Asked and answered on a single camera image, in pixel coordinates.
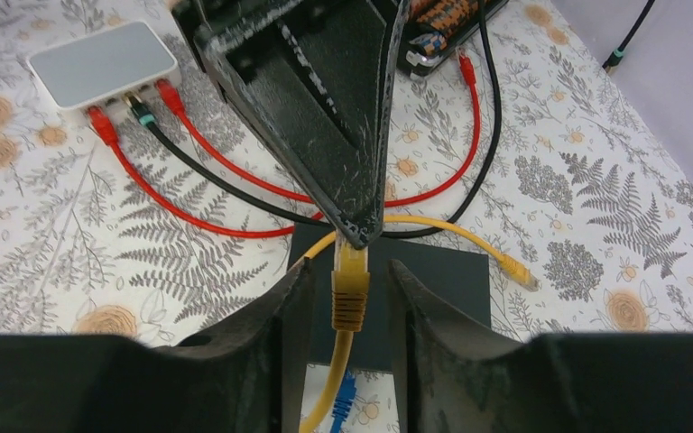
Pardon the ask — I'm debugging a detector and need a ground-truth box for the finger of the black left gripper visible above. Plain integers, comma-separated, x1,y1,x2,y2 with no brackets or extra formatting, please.
193,1,409,249

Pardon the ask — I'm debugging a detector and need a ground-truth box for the yellow ethernet cable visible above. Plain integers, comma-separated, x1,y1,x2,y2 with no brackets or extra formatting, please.
298,214,542,433

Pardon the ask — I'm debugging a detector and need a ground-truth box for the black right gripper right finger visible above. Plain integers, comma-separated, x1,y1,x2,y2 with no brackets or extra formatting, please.
387,261,693,432

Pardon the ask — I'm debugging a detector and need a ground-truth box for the blue ethernet cable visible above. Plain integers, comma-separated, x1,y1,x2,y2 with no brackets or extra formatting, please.
329,370,358,433

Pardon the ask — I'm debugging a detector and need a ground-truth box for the long red ethernet cable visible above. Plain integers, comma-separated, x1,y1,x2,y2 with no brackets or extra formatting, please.
154,51,483,209

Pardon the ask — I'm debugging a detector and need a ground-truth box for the black network switch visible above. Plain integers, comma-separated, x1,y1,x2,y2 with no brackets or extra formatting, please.
309,237,491,373

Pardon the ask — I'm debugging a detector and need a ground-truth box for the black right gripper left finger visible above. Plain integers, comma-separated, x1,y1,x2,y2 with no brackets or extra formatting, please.
0,259,315,432

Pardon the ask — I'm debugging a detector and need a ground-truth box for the black ethernet cable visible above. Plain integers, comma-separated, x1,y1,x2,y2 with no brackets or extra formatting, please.
125,0,657,240

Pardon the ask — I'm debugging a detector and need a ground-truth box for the white router box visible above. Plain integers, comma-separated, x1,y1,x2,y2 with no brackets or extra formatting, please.
27,21,181,124

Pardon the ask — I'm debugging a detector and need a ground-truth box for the short red ethernet cable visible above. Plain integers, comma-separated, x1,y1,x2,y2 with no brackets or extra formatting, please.
86,106,327,240

